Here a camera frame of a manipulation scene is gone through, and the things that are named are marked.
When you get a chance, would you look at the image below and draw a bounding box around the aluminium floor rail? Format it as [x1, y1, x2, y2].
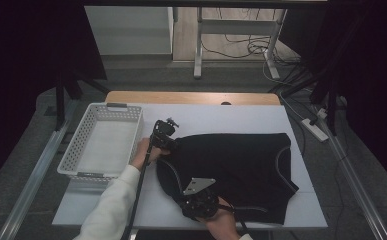
[314, 106, 387, 240]
[0, 99, 79, 240]

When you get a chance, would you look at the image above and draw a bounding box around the tangle of black floor cables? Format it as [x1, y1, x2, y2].
[200, 7, 315, 98]

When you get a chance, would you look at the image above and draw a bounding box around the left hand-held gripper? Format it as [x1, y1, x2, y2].
[150, 117, 181, 152]

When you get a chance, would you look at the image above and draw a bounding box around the dark curtain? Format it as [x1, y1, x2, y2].
[279, 0, 387, 198]
[0, 0, 108, 195]

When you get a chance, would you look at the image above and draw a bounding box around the white cabinet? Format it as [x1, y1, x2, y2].
[84, 5, 175, 56]

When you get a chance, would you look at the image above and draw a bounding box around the dark navy knit vest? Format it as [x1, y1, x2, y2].
[155, 132, 300, 225]

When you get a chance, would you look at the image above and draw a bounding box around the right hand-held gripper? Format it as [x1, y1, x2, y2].
[179, 177, 221, 221]

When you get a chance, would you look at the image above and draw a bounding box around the wooden table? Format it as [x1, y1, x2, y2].
[104, 90, 281, 106]

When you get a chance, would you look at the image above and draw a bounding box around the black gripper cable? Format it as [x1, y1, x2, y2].
[120, 131, 159, 240]
[219, 203, 249, 235]

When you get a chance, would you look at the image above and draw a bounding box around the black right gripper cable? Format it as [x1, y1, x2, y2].
[219, 203, 249, 235]

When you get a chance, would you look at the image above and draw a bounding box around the black metal stand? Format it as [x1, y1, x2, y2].
[54, 66, 110, 131]
[280, 66, 349, 136]

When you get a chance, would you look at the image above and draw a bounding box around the white power strip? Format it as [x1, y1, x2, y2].
[301, 118, 329, 143]

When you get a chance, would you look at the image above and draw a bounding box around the white table cover board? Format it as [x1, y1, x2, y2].
[51, 103, 329, 231]

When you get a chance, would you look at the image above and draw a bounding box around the person's right hand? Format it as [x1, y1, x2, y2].
[197, 196, 242, 240]

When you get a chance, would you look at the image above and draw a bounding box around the black overhead bar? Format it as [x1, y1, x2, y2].
[80, 0, 329, 8]

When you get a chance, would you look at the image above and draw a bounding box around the person's left hand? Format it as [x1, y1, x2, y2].
[129, 136, 172, 172]

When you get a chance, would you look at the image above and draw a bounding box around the white metal desk frame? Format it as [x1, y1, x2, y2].
[193, 7, 289, 80]

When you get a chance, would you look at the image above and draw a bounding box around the white perforated plastic basket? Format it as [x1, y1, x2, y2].
[56, 102, 144, 185]

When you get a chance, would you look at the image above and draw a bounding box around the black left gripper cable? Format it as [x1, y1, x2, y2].
[120, 131, 159, 240]

